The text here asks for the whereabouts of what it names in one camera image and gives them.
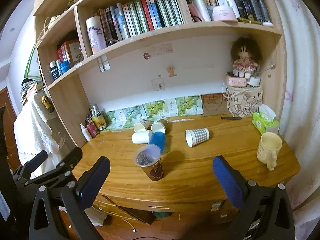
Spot printed clear plastic cup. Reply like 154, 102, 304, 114
133, 144, 163, 181

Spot plain white paper cup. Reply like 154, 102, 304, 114
132, 130, 153, 144

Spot panda print paper cup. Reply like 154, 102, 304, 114
133, 119, 150, 133

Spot blue plastic cup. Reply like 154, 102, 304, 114
148, 132, 166, 154

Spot brown sleeve paper cup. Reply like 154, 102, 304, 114
151, 118, 169, 134

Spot checkered paper cup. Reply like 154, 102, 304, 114
185, 128, 210, 147

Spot white lotion bottle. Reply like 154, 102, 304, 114
80, 123, 92, 142

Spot white lace cloth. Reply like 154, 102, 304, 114
14, 91, 75, 178

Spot red pen holder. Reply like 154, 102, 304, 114
85, 121, 99, 138

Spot wooden desk drawer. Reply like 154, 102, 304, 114
92, 194, 172, 225

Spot grape print poster strip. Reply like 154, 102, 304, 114
103, 95, 203, 132

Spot cream ceramic mug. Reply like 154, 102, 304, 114
257, 132, 283, 171

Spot dark blue bottle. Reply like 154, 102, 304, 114
49, 61, 60, 81

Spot green tissue pack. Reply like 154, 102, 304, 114
252, 104, 280, 134

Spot blue jar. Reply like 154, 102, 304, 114
59, 61, 71, 75

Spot dark pen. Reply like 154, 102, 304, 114
221, 116, 242, 120

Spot letter print paper bag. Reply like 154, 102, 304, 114
226, 85, 263, 118

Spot wooden bookshelf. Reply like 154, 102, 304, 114
34, 0, 287, 146

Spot brown cardboard sheet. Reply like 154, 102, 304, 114
201, 93, 229, 116

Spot purple floral cylinder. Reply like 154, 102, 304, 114
86, 16, 107, 54

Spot pink box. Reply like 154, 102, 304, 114
225, 73, 247, 88

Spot curly hair doll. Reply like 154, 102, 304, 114
231, 37, 262, 80

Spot row of books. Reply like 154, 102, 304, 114
94, 0, 184, 46

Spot pink cream jar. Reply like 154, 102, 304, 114
212, 5, 238, 22

